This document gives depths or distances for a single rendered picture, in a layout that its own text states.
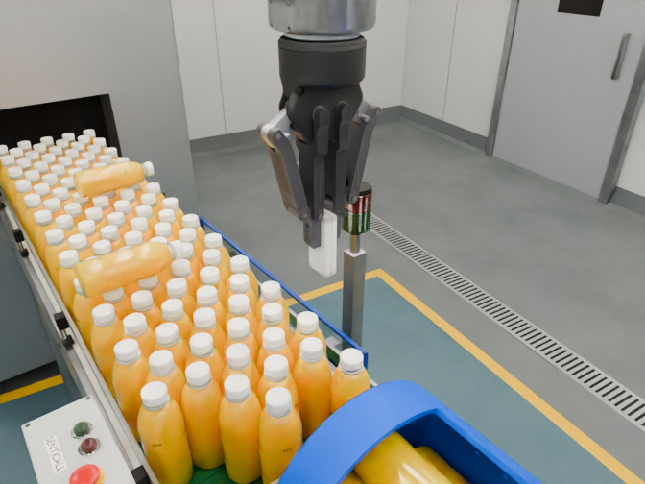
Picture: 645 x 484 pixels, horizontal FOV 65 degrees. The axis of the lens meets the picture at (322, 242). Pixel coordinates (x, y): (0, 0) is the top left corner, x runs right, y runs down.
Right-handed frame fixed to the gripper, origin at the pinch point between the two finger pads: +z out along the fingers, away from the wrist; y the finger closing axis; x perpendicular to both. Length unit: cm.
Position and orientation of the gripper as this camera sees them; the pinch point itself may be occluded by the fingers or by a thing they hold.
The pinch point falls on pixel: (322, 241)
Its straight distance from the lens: 52.9
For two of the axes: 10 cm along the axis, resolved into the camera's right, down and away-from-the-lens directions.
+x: 6.1, 4.0, -6.9
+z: 0.0, 8.7, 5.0
